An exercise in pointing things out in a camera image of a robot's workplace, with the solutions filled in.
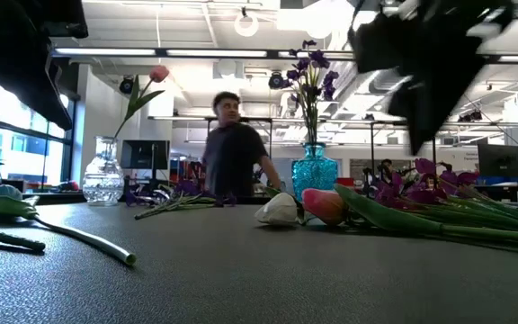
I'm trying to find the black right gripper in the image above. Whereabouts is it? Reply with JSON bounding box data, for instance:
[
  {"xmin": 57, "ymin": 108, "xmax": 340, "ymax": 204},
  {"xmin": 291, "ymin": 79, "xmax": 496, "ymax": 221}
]
[{"xmin": 348, "ymin": 0, "xmax": 516, "ymax": 157}]

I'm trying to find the magenta purple flower bunch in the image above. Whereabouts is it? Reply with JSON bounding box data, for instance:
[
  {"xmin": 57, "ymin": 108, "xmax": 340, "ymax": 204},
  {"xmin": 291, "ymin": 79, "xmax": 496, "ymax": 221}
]
[{"xmin": 362, "ymin": 157, "xmax": 518, "ymax": 235}]

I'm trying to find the small dark purple flower bunch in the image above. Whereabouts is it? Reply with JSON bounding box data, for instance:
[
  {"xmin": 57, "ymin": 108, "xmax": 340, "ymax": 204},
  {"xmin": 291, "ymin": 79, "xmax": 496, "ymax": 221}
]
[{"xmin": 284, "ymin": 39, "xmax": 341, "ymax": 145}]

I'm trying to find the pink artificial tulip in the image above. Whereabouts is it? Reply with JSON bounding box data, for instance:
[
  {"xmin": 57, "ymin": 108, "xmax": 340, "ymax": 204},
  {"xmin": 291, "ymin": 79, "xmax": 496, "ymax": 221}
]
[
  {"xmin": 301, "ymin": 183, "xmax": 518, "ymax": 248},
  {"xmin": 112, "ymin": 65, "xmax": 171, "ymax": 140}
]

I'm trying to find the white artificial tulip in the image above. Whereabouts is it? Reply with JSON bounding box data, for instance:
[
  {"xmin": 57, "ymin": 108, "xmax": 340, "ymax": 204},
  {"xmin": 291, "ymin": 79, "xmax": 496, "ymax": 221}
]
[
  {"xmin": 254, "ymin": 185, "xmax": 308, "ymax": 227},
  {"xmin": 0, "ymin": 183, "xmax": 138, "ymax": 266}
]

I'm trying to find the large dark purple flower bunch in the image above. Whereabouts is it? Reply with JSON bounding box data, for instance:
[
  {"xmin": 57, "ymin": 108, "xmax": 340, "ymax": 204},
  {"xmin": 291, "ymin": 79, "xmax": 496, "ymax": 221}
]
[{"xmin": 123, "ymin": 178, "xmax": 237, "ymax": 221}]

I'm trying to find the blue glass vase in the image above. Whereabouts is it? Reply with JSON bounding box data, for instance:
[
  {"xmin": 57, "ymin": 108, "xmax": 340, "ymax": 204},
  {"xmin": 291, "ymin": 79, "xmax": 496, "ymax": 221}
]
[{"xmin": 290, "ymin": 142, "xmax": 339, "ymax": 203}]

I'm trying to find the clear glass vase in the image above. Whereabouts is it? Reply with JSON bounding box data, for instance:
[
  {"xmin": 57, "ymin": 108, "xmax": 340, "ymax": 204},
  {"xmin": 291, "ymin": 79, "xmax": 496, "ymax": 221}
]
[{"xmin": 82, "ymin": 136, "xmax": 125, "ymax": 207}]

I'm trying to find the person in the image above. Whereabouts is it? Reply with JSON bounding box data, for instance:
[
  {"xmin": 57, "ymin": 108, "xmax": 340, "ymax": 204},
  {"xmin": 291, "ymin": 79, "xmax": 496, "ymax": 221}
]
[
  {"xmin": 378, "ymin": 157, "xmax": 397, "ymax": 181},
  {"xmin": 201, "ymin": 91, "xmax": 282, "ymax": 199}
]

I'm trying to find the black computer monitor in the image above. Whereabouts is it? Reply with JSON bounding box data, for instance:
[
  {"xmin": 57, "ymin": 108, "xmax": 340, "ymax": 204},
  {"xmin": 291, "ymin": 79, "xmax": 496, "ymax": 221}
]
[
  {"xmin": 477, "ymin": 143, "xmax": 518, "ymax": 179},
  {"xmin": 120, "ymin": 139, "xmax": 171, "ymax": 181}
]

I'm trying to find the black table mat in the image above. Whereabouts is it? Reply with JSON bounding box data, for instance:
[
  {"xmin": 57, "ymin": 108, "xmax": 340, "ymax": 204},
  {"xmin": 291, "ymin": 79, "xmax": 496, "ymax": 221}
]
[{"xmin": 0, "ymin": 193, "xmax": 518, "ymax": 324}]

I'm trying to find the long ceiling light bar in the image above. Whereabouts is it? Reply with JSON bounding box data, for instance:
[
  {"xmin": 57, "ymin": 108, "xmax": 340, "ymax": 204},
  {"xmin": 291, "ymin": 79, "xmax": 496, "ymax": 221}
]
[{"xmin": 51, "ymin": 46, "xmax": 518, "ymax": 64}]

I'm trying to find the large window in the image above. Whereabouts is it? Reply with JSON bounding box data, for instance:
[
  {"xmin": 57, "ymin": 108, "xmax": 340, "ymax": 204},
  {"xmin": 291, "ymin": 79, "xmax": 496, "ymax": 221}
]
[{"xmin": 0, "ymin": 67, "xmax": 75, "ymax": 190}]

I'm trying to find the black background rail frame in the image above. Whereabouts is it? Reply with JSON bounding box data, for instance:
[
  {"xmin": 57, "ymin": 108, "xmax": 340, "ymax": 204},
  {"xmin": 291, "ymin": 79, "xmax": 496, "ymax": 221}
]
[{"xmin": 148, "ymin": 114, "xmax": 518, "ymax": 199}]

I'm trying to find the white ring lamp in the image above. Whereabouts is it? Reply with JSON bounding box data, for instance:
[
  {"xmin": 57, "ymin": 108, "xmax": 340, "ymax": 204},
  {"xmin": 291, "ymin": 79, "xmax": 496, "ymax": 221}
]
[{"xmin": 234, "ymin": 12, "xmax": 260, "ymax": 38}]

